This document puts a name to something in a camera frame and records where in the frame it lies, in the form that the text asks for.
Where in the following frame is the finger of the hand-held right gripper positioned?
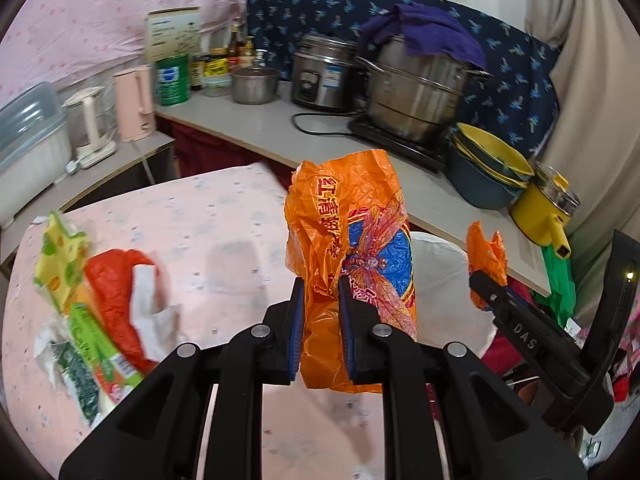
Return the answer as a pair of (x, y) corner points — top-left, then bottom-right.
(469, 269), (591, 386)

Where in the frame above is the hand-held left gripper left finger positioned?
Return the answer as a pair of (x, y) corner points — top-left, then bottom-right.
(59, 276), (306, 480)

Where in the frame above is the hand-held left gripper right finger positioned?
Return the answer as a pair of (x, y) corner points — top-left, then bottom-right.
(337, 276), (588, 480)

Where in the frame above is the bin with white bag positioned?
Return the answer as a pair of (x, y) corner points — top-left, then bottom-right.
(410, 232), (496, 361)

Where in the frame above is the small orange plastic piece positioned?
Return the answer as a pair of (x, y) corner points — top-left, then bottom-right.
(466, 220), (508, 311)

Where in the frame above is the orange printed plastic bag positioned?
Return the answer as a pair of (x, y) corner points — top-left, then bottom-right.
(284, 150), (418, 393)

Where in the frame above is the white tissue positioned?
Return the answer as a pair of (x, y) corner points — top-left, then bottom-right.
(131, 265), (181, 343)

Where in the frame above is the red plastic bag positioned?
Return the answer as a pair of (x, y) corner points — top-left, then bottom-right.
(84, 249), (171, 376)

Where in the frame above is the green drink carton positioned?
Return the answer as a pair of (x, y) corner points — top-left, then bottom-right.
(67, 302), (146, 403)

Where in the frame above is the dark green wrapper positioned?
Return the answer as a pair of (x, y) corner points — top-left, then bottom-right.
(34, 320), (108, 428)

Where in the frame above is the yellow green snack packet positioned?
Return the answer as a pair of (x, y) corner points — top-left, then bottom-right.
(32, 211), (91, 313)

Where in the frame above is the green plastic bag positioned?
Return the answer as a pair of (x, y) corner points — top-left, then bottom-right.
(542, 245), (577, 327)

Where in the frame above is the pink tablecloth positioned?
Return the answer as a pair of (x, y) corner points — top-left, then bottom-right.
(0, 162), (401, 480)

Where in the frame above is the stack of blue yellow bowls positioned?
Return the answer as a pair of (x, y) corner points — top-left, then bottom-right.
(446, 122), (536, 210)

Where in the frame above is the black induction cooker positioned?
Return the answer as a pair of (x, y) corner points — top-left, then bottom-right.
(348, 114), (448, 173)

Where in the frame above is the dark red cabinet curtain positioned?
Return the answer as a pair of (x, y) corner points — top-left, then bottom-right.
(155, 112), (301, 181)

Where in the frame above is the large steel steamer pot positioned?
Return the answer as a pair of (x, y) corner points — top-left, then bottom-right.
(356, 35), (493, 143)

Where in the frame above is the steel rice cooker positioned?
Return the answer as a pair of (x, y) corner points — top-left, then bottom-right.
(291, 35), (368, 113)

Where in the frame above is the small steel pot with lid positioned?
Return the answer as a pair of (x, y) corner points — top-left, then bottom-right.
(230, 57), (281, 106)

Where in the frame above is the beige curtain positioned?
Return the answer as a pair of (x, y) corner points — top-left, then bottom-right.
(525, 0), (640, 281)

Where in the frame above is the dark sauce bottle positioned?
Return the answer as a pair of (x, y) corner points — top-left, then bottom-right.
(191, 53), (207, 92)

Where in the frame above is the green can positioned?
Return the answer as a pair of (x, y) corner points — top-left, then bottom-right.
(156, 54), (192, 107)

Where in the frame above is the yellow label jar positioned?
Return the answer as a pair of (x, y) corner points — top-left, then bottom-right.
(208, 48), (231, 79)

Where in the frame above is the pink electric kettle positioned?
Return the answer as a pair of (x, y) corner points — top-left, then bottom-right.
(112, 65), (156, 143)

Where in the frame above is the brown sauce bottle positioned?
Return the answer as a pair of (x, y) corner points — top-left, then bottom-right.
(228, 24), (242, 72)

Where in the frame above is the purple cloth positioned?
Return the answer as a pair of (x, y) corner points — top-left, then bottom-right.
(359, 4), (487, 68)

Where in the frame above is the lidded plastic container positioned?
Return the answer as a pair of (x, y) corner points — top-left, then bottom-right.
(0, 81), (73, 188)

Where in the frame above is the blue printed cloth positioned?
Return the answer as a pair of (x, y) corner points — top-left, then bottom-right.
(245, 0), (560, 161)

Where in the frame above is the cardboard box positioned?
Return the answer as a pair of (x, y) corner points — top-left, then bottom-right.
(145, 7), (202, 63)

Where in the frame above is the pink dotted cloth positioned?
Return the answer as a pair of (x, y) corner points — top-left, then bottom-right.
(0, 0), (251, 108)

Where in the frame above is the yellow pot with handle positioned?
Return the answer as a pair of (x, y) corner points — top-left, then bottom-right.
(510, 162), (582, 261)

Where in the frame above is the black power cable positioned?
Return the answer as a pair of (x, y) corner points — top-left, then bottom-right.
(292, 111), (361, 137)

